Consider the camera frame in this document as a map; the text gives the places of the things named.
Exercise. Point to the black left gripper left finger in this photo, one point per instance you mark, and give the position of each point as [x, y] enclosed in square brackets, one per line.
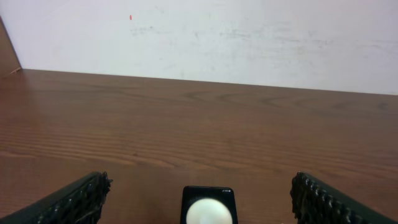
[80, 202]

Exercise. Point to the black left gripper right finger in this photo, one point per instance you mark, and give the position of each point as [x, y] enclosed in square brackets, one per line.
[315, 202]

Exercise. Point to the black Samsung Galaxy smartphone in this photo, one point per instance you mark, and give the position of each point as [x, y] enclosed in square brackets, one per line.
[208, 205]

